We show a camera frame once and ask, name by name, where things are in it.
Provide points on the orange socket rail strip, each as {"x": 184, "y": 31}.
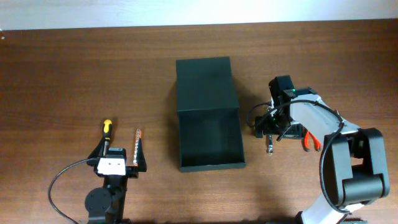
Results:
{"x": 136, "y": 156}

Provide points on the dark green open box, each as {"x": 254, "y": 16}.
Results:
{"x": 210, "y": 135}

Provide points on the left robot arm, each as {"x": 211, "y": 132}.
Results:
{"x": 105, "y": 204}

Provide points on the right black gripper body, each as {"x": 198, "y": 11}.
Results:
{"x": 279, "y": 124}

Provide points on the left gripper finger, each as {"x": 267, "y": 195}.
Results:
{"x": 97, "y": 152}
{"x": 141, "y": 162}

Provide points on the silver ring wrench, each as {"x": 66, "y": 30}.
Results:
{"x": 270, "y": 145}

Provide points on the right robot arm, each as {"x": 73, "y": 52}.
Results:
{"x": 353, "y": 166}

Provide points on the yellow black screwdriver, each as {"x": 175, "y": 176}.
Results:
{"x": 107, "y": 129}

